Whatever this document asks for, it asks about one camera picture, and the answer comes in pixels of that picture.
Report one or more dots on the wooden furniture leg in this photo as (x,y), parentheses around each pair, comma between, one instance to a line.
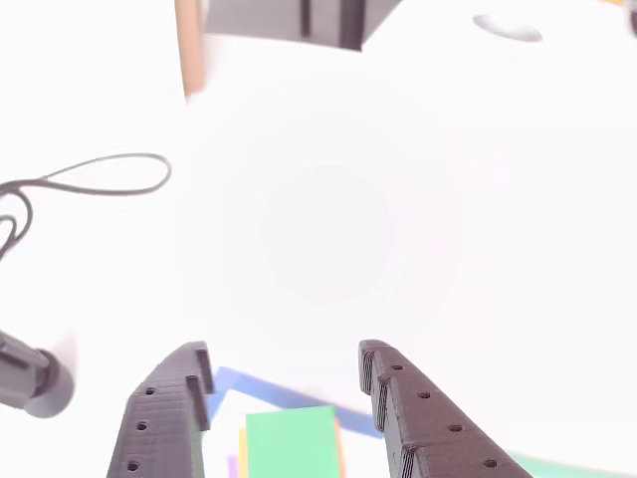
(191,50)

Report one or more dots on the dark cabinet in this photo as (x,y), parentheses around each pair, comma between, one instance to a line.
(278,20)

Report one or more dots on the green square frame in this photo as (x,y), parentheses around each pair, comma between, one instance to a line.
(572,468)

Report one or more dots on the black tripod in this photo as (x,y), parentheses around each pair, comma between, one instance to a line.
(40,383)

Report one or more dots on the orange block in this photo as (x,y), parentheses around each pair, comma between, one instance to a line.
(243,458)

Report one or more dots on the purple block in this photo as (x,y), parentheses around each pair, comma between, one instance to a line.
(233,468)

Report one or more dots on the green block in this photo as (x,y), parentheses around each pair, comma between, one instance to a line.
(293,443)

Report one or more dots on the blue square frame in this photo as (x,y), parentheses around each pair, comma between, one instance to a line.
(269,388)

